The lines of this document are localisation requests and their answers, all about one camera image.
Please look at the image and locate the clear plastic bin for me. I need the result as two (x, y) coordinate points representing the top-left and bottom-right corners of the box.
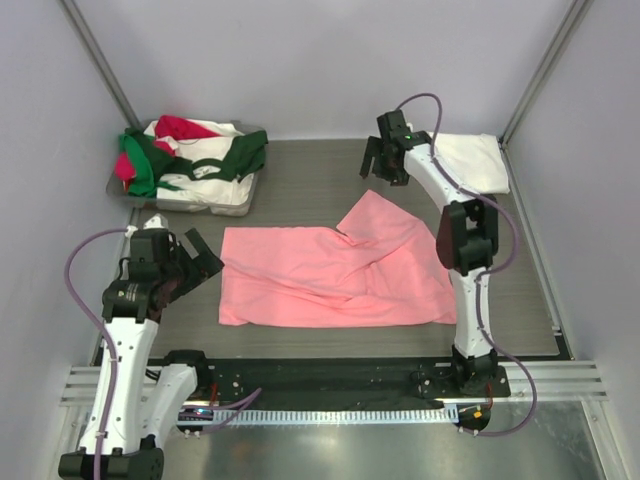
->
(111, 115), (268, 216)

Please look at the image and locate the white t shirt in bin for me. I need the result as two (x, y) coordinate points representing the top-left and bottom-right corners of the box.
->
(155, 122), (266, 211)

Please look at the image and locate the folded white t shirt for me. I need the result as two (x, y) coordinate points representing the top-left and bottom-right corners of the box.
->
(435, 133), (510, 195)

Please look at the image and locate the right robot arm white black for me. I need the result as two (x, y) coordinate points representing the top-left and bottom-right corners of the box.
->
(360, 110), (499, 396)

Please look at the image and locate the left aluminium frame post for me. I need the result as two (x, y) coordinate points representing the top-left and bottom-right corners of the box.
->
(58, 0), (141, 128)

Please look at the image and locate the right aluminium frame post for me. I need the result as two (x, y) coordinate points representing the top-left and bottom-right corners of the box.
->
(499, 0), (594, 147)

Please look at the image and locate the red t shirt in bin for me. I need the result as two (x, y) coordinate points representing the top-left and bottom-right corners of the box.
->
(124, 115), (226, 181)

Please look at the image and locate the slotted cable duct strip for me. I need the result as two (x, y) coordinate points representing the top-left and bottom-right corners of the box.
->
(84, 405), (459, 427)

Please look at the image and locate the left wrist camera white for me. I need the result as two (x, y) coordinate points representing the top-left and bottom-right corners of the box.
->
(125, 214), (169, 239)

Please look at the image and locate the pink t shirt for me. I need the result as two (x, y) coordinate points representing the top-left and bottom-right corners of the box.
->
(219, 191), (456, 328)

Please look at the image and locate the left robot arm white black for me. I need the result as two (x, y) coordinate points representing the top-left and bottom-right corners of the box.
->
(58, 226), (224, 479)

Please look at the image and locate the dark green t shirt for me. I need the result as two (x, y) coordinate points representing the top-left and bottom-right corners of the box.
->
(152, 130), (268, 185)

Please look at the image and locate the aluminium frame post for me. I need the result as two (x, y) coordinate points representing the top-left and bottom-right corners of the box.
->
(499, 0), (594, 147)
(58, 0), (141, 128)

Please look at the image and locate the bright green t shirt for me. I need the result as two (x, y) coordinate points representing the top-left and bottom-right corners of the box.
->
(114, 130), (157, 198)

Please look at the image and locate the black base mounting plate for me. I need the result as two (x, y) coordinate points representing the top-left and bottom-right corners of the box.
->
(209, 357), (511, 411)

